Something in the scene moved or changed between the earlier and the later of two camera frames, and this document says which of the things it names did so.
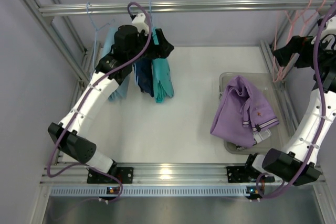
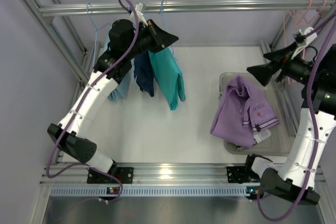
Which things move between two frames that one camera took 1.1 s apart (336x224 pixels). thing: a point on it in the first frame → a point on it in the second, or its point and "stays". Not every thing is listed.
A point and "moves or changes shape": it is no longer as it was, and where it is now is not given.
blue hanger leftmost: (96, 31) stays
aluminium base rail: (173, 174) stays
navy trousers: (143, 75) stays
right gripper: (284, 51) → (278, 64)
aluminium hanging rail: (190, 7) stays
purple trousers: (240, 112) stays
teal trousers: (162, 76) moves or changes shape
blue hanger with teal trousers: (150, 9) → (167, 76)
